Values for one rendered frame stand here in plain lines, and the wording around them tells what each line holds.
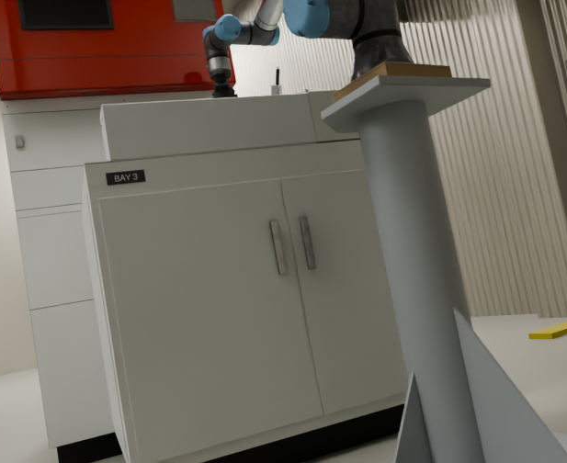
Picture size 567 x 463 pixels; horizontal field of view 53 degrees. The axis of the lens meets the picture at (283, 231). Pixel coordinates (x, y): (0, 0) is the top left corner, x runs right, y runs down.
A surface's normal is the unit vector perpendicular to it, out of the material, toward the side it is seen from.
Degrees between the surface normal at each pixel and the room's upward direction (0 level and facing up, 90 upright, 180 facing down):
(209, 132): 90
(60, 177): 90
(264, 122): 90
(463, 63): 90
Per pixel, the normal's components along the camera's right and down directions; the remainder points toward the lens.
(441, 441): -0.56, 0.03
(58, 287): 0.34, -0.15
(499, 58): -0.86, 0.11
